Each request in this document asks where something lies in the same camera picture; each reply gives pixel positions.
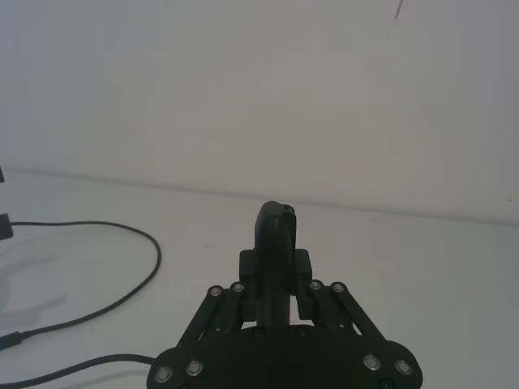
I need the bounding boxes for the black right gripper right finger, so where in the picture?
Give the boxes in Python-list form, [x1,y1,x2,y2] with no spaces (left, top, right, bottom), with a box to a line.
[283,203,366,338]

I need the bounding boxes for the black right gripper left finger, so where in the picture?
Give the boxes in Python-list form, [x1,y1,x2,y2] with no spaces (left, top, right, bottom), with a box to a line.
[193,201,291,338]

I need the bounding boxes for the small black adapter block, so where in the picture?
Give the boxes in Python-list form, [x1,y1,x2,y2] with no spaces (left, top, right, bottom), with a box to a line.
[0,213,14,242]

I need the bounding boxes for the black looping cable with plug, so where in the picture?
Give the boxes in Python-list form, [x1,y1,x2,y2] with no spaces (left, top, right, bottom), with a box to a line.
[0,220,163,352]

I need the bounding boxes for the black thin cable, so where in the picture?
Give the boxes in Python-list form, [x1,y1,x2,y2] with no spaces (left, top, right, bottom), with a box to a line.
[0,353,158,388]

